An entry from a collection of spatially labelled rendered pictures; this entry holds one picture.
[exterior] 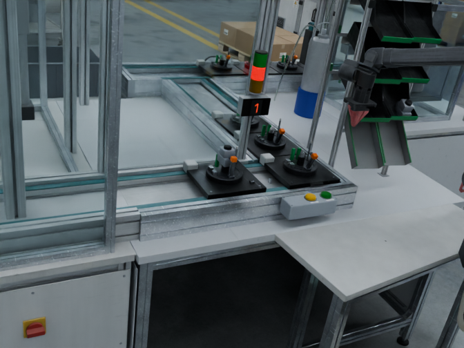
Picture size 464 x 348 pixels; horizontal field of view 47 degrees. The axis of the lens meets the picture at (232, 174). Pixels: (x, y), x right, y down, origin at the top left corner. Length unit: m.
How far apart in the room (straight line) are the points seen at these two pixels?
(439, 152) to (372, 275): 1.80
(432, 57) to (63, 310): 1.42
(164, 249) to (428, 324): 1.83
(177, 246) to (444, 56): 1.05
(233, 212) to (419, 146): 1.74
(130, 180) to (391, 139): 1.13
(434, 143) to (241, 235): 1.86
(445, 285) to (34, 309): 2.51
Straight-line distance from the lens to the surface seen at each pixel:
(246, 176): 2.04
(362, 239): 2.03
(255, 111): 2.07
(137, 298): 1.85
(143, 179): 2.00
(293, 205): 1.92
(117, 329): 1.93
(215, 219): 1.87
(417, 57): 1.87
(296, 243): 1.90
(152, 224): 1.77
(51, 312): 1.80
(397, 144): 2.42
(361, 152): 2.29
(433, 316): 3.27
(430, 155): 3.49
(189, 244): 1.80
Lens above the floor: 1.88
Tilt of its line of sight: 27 degrees down
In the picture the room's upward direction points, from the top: 8 degrees clockwise
